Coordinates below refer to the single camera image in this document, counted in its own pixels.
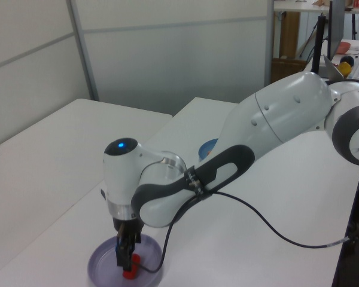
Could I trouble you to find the dark table side frame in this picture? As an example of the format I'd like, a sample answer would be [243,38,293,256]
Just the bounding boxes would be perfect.
[331,167,359,287]

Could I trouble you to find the blue plate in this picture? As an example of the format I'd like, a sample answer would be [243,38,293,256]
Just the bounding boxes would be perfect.
[197,138,220,162]

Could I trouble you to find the red cylinder block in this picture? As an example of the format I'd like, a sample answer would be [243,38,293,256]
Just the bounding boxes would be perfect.
[121,253,141,279]

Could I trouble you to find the black stand pole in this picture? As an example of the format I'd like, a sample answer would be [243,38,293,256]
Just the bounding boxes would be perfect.
[311,14,330,75]

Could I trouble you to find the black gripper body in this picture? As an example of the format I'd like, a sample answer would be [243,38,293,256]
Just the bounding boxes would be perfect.
[112,215,145,239]

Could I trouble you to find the yellow ball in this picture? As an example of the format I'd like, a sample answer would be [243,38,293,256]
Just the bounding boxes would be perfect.
[338,62,352,79]

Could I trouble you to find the brown cardboard box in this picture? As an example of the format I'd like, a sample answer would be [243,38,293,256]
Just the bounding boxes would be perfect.
[271,58,308,84]

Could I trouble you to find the grey partition post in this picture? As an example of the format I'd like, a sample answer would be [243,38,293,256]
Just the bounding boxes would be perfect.
[66,0,100,102]
[266,0,276,85]

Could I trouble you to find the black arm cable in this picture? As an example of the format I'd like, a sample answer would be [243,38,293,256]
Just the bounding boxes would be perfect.
[130,191,359,274]

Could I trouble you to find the red bowl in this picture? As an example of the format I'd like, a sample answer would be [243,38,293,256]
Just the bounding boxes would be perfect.
[337,41,352,55]

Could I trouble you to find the purple plate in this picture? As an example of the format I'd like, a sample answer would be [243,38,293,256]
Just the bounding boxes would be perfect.
[87,234,164,287]

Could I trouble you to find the black monitor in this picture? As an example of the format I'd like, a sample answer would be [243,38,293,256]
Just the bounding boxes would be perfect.
[328,0,346,62]

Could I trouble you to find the black velcro cable strap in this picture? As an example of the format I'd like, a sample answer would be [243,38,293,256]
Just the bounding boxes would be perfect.
[184,165,214,201]

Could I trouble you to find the wooden cabinet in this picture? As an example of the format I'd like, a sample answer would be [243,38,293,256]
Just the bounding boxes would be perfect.
[280,11,300,59]

